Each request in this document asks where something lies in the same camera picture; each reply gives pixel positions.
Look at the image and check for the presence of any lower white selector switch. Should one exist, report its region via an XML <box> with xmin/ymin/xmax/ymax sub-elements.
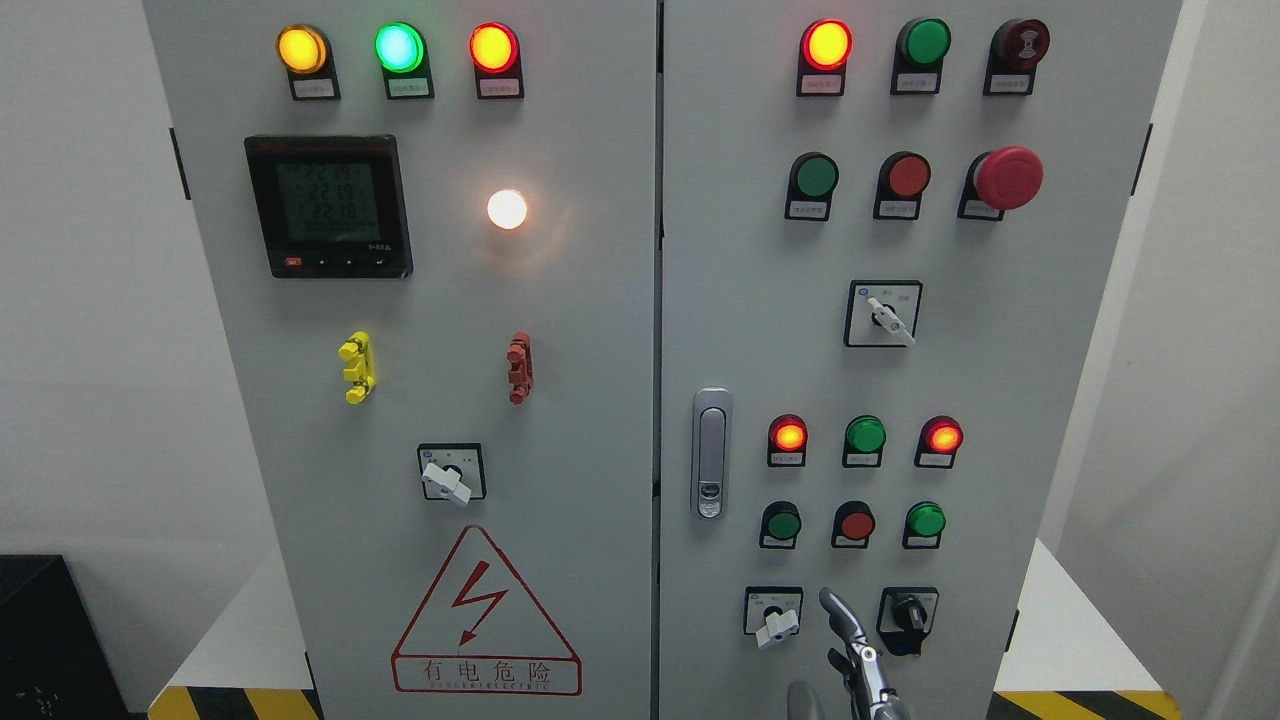
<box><xmin>742</xmin><ymin>585</ymin><xmax>804</xmax><ymax>650</ymax></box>

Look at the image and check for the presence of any red lit lamp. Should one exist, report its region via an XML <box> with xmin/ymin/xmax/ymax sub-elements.
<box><xmin>796</xmin><ymin>18</ymin><xmax>854</xmax><ymax>97</ymax></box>
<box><xmin>914</xmin><ymin>415</ymin><xmax>964</xmax><ymax>469</ymax></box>
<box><xmin>765</xmin><ymin>414</ymin><xmax>808</xmax><ymax>468</ymax></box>

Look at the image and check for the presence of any red emergency stop mushroom button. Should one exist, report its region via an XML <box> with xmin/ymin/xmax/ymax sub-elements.
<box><xmin>957</xmin><ymin>145</ymin><xmax>1044</xmax><ymax>222</ymax></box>

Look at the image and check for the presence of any upper right white selector switch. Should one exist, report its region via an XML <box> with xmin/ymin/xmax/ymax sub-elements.
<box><xmin>844</xmin><ymin>281</ymin><xmax>924</xmax><ymax>348</ymax></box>

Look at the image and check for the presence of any red lit lamp middle left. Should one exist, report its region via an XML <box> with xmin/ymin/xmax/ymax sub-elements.
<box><xmin>765</xmin><ymin>414</ymin><xmax>808</xmax><ymax>468</ymax></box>

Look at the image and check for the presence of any green push button lower left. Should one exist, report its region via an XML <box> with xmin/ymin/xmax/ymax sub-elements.
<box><xmin>758</xmin><ymin>500</ymin><xmax>803</xmax><ymax>550</ymax></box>

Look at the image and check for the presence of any black digital power meter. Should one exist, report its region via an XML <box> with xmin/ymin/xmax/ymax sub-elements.
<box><xmin>244</xmin><ymin>135</ymin><xmax>413</xmax><ymax>278</ymax></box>

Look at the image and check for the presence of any red lit lamp middle right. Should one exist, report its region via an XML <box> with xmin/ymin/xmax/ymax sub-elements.
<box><xmin>914</xmin><ymin>415</ymin><xmax>964</xmax><ymax>469</ymax></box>

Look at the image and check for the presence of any silver swing door handle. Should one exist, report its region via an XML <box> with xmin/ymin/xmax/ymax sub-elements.
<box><xmin>690</xmin><ymin>387</ymin><xmax>733</xmax><ymax>519</ymax></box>

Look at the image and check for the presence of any red push button upper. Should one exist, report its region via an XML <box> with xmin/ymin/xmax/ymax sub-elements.
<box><xmin>873</xmin><ymin>151</ymin><xmax>932</xmax><ymax>222</ymax></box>

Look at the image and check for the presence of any yellow terminal connector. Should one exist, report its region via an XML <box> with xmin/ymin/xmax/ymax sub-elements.
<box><xmin>338</xmin><ymin>331</ymin><xmax>378</xmax><ymax>406</ymax></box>

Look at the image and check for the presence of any green unlit lamp right top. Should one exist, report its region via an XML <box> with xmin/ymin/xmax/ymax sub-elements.
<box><xmin>890</xmin><ymin>17</ymin><xmax>952</xmax><ymax>96</ymax></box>

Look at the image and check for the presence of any green lamp middle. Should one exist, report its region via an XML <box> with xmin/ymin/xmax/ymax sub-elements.
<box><xmin>842</xmin><ymin>415</ymin><xmax>887</xmax><ymax>468</ymax></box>

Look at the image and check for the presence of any left grey cabinet door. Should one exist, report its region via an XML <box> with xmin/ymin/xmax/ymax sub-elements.
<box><xmin>143</xmin><ymin>1</ymin><xmax>658</xmax><ymax>719</ymax></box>

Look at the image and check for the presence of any yellow indicator lamp top left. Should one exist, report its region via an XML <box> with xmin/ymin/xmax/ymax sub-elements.
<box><xmin>276</xmin><ymin>23</ymin><xmax>340</xmax><ymax>101</ymax></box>

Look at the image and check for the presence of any red push button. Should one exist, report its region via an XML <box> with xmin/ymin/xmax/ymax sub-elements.
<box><xmin>873</xmin><ymin>151</ymin><xmax>932</xmax><ymax>222</ymax></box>
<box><xmin>829</xmin><ymin>500</ymin><xmax>876</xmax><ymax>550</ymax></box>

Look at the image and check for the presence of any red lit lamp right top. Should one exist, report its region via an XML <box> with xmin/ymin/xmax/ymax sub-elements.
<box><xmin>796</xmin><ymin>18</ymin><xmax>854</xmax><ymax>97</ymax></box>

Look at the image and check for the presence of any black knob selector switch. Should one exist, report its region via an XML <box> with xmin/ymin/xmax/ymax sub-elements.
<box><xmin>876</xmin><ymin>585</ymin><xmax>940</xmax><ymax>656</ymax></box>

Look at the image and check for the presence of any white lit indicator lamp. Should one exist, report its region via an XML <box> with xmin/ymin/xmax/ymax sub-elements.
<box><xmin>486</xmin><ymin>188</ymin><xmax>529</xmax><ymax>231</ymax></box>

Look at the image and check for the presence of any black box lower left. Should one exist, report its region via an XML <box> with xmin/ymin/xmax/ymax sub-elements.
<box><xmin>1</xmin><ymin>555</ymin><xmax>131</xmax><ymax>719</ymax></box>

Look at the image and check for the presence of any red terminal connector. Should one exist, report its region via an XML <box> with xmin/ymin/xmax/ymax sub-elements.
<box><xmin>506</xmin><ymin>331</ymin><xmax>534</xmax><ymax>406</ymax></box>

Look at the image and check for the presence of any green lit indicator lamp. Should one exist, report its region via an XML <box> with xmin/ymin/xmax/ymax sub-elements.
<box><xmin>374</xmin><ymin>22</ymin><xmax>435</xmax><ymax>100</ymax></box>

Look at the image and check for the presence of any green push button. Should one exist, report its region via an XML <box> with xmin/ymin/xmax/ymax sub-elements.
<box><xmin>783</xmin><ymin>152</ymin><xmax>838</xmax><ymax>222</ymax></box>
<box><xmin>901</xmin><ymin>501</ymin><xmax>947</xmax><ymax>550</ymax></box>
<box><xmin>758</xmin><ymin>500</ymin><xmax>803</xmax><ymax>550</ymax></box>

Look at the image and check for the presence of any left door white selector switch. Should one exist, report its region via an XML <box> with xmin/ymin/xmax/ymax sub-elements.
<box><xmin>417</xmin><ymin>442</ymin><xmax>486</xmax><ymax>507</ymax></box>

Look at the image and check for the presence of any red push button lower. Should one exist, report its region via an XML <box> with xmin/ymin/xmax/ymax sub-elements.
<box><xmin>829</xmin><ymin>500</ymin><xmax>876</xmax><ymax>550</ymax></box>

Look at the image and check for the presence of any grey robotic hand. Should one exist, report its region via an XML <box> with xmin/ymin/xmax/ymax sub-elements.
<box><xmin>818</xmin><ymin>587</ymin><xmax>910</xmax><ymax>719</ymax></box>

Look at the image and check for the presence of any red lit lamp left door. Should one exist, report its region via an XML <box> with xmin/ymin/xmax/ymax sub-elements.
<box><xmin>468</xmin><ymin>20</ymin><xmax>525</xmax><ymax>100</ymax></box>

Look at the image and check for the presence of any white platform hazard striped edge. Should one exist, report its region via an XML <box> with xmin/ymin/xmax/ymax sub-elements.
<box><xmin>147</xmin><ymin>544</ymin><xmax>1181</xmax><ymax>719</ymax></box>

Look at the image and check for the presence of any red electric hazard warning sticker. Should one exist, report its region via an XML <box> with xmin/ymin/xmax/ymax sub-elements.
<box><xmin>390</xmin><ymin>524</ymin><xmax>582</xmax><ymax>696</ymax></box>

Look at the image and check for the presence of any green push button lower right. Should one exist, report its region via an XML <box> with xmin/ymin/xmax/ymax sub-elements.
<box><xmin>901</xmin><ymin>501</ymin><xmax>947</xmax><ymax>550</ymax></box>

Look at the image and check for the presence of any green push button upper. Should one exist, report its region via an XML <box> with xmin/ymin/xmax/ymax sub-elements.
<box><xmin>783</xmin><ymin>152</ymin><xmax>838</xmax><ymax>222</ymax></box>

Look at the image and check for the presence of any grey cabinet door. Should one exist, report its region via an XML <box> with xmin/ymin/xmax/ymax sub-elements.
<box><xmin>143</xmin><ymin>1</ymin><xmax>658</xmax><ymax>719</ymax></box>
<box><xmin>655</xmin><ymin>1</ymin><xmax>1181</xmax><ymax>719</ymax></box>

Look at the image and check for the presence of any right grey cabinet door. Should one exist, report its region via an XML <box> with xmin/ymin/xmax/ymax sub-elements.
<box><xmin>655</xmin><ymin>1</ymin><xmax>1181</xmax><ymax>719</ymax></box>

